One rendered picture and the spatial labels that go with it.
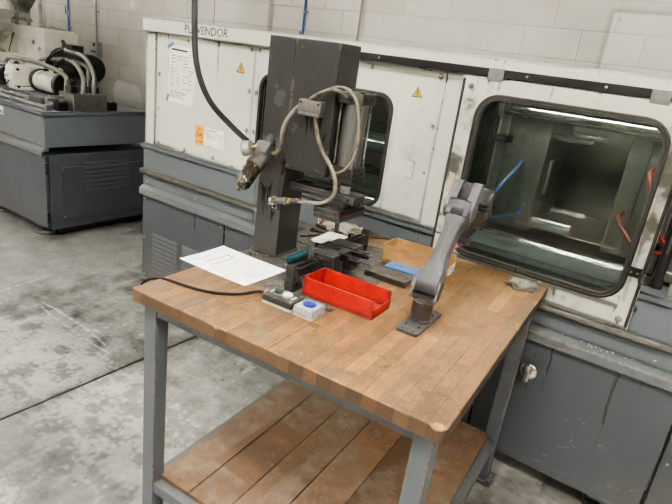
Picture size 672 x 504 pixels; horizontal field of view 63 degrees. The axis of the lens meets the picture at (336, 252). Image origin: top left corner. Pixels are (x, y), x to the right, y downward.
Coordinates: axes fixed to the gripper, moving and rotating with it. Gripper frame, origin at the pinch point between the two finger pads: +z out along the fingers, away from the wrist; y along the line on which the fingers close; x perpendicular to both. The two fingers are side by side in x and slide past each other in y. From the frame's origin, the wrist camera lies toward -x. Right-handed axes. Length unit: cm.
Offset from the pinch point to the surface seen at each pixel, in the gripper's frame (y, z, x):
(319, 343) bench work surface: -3, 11, 77
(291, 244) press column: 38, 33, 26
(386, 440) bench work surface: -41, 67, 15
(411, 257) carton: 5.0, 9.2, 6.2
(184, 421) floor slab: 20, 132, 37
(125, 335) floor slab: 87, 174, 6
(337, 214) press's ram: 27.4, 2.0, 39.5
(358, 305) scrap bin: 0, 8, 55
